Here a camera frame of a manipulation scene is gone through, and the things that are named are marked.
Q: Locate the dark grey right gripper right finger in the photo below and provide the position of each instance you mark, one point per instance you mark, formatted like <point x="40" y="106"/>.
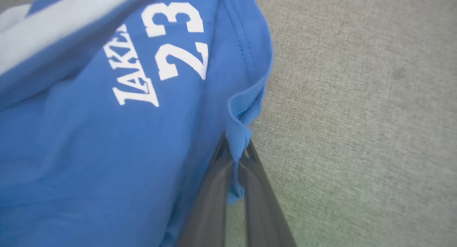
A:
<point x="262" y="211"/>

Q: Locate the blue Lakers 23 jersey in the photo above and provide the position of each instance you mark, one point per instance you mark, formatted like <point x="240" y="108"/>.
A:
<point x="89" y="150"/>

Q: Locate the grey fabric sofa cushion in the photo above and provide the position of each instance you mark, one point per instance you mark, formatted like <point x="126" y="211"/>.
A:
<point x="357" y="132"/>

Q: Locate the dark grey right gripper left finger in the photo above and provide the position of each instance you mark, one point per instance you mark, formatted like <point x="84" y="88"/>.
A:
<point x="210" y="204"/>

